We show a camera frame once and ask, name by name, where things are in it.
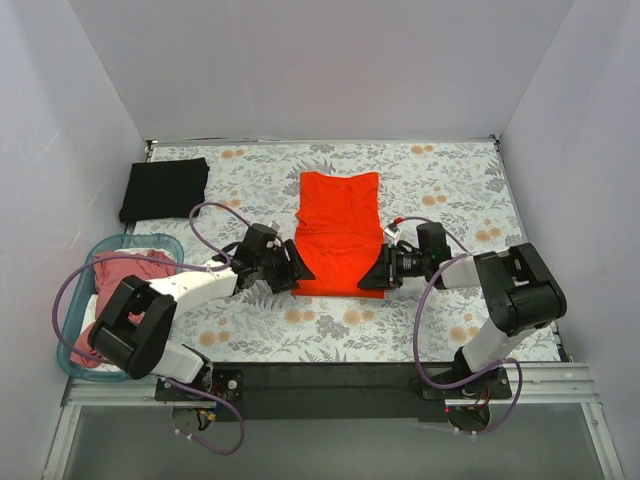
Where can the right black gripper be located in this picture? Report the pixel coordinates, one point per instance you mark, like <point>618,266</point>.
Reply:
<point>388,266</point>

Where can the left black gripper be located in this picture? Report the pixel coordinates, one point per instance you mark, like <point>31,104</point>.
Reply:
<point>285,265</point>

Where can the orange t-shirt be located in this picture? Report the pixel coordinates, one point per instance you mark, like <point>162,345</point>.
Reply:
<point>339,234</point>

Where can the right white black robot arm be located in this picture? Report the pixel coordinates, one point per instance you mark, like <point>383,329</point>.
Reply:
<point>520,293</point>

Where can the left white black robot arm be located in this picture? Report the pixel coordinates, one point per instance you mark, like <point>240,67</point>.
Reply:
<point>132,331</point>

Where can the floral patterned table mat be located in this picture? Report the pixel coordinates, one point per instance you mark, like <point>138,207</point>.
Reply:
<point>461,185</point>

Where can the folded black t-shirt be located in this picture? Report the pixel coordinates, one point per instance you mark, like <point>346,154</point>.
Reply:
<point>164,190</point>

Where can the pink t-shirt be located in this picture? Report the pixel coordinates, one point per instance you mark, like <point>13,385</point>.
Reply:
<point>108,275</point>

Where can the translucent blue laundry basket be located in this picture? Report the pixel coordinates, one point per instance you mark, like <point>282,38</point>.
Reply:
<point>77,316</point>

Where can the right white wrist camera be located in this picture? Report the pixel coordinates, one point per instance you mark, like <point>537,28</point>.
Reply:
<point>392,233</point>

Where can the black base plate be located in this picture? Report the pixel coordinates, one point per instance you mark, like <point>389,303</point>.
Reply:
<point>332,391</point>

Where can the aluminium frame rail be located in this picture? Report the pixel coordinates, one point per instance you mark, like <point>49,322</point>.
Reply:
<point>544,383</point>

